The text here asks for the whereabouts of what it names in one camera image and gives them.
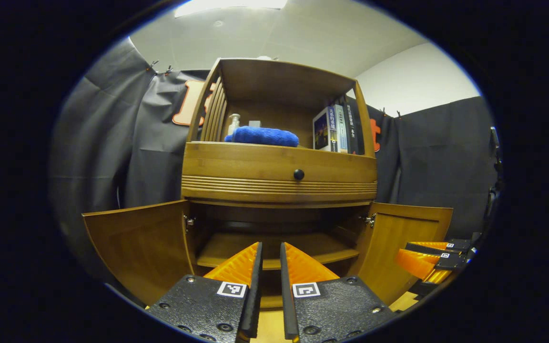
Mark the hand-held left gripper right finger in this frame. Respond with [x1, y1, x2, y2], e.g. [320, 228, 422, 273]
[280, 242, 399, 343]

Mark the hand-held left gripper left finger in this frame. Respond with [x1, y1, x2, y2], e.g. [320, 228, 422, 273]
[146, 242, 263, 343]

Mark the wooden shoe cabinet door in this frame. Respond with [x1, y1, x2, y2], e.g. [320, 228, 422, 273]
[82, 200, 196, 306]
[348, 202, 454, 305]

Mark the wooden inner shelf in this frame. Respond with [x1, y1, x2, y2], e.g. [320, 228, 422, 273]
[196, 232, 360, 271]

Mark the wooden drawer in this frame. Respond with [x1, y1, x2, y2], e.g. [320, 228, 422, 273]
[181, 141, 378, 205]

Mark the black spine book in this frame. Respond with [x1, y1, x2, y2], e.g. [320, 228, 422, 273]
[344, 102, 360, 155]

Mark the grey spine book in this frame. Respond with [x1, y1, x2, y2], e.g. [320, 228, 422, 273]
[334, 105, 349, 153]

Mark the blue folded towel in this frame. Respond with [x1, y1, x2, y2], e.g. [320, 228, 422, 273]
[224, 126, 300, 148]

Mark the black backdrop cloth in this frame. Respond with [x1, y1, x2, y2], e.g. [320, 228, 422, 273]
[50, 36, 499, 286]

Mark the ceiling light panel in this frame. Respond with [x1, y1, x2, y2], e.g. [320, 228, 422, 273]
[174, 0, 288, 19]

